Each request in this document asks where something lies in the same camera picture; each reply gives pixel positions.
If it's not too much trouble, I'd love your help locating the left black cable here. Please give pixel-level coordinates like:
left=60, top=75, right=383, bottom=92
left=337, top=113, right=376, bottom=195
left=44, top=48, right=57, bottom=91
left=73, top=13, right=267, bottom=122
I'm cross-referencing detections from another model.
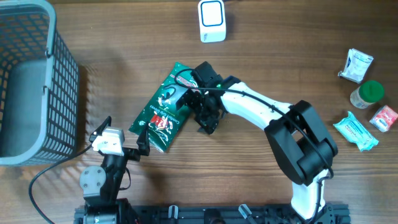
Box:
left=27, top=144, right=94, bottom=224

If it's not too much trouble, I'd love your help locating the green 3M glove package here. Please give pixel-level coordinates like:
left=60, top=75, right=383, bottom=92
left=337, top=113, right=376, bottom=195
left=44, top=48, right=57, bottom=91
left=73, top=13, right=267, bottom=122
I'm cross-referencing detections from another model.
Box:
left=129, top=62, right=197, bottom=152

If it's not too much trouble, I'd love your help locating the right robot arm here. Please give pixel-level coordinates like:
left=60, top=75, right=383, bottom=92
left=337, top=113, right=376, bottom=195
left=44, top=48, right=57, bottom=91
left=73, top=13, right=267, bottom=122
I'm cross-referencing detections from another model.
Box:
left=174, top=62, right=338, bottom=223

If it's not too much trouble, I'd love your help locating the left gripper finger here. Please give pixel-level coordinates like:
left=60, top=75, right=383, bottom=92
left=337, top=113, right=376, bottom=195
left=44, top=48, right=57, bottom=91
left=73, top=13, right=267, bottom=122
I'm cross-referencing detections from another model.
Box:
left=136, top=124, right=150, bottom=156
left=89, top=116, right=111, bottom=140

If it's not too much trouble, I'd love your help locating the grey plastic mesh basket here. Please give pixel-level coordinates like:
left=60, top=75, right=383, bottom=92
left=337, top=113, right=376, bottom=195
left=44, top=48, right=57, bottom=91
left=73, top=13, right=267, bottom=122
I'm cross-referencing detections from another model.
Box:
left=1, top=1, right=80, bottom=166

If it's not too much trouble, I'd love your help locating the white barcode scanner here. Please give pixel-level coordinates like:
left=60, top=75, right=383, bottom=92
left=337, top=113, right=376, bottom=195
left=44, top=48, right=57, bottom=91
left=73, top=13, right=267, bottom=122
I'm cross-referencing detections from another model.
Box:
left=198, top=0, right=226, bottom=43

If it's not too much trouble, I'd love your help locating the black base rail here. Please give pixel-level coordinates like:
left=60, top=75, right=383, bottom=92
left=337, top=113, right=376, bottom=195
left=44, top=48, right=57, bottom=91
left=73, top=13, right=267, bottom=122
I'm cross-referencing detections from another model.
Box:
left=73, top=203, right=351, bottom=224

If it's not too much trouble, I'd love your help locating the black cable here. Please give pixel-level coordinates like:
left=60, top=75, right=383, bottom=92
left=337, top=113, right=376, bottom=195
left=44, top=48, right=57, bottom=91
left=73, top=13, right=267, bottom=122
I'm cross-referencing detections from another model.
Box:
left=174, top=68, right=334, bottom=222
left=27, top=144, right=94, bottom=224

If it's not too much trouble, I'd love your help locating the right black cable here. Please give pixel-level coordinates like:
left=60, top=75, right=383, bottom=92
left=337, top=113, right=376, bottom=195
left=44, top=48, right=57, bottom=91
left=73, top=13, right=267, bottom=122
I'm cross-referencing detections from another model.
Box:
left=174, top=68, right=334, bottom=222

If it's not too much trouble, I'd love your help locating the white blue plaster pack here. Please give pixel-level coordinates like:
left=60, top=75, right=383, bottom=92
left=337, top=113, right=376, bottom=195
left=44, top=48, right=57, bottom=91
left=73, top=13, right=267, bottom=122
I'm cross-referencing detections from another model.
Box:
left=338, top=49, right=374, bottom=83

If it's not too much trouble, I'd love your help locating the teal tissue pack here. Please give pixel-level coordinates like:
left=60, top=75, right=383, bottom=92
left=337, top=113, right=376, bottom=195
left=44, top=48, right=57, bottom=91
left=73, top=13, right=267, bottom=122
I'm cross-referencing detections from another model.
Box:
left=333, top=111, right=379, bottom=152

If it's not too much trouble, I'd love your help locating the green lid jar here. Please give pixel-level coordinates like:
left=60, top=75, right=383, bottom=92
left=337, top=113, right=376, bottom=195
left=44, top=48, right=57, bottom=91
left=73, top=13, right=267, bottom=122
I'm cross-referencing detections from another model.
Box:
left=349, top=80, right=385, bottom=109

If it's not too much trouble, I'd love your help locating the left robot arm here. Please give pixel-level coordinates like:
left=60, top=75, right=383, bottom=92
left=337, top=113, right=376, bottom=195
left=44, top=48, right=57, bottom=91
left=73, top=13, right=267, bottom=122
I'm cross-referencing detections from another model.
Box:
left=73, top=116, right=150, bottom=224

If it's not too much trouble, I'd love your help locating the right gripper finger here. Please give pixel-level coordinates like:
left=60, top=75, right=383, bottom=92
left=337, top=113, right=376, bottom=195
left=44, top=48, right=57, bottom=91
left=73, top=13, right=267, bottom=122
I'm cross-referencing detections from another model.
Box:
left=195, top=111, right=220, bottom=134
left=169, top=84, right=189, bottom=111

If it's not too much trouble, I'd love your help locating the small red white box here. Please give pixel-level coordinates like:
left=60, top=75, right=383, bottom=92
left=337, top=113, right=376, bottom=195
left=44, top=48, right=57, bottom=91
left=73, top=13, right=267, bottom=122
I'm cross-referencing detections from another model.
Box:
left=369, top=105, right=397, bottom=133

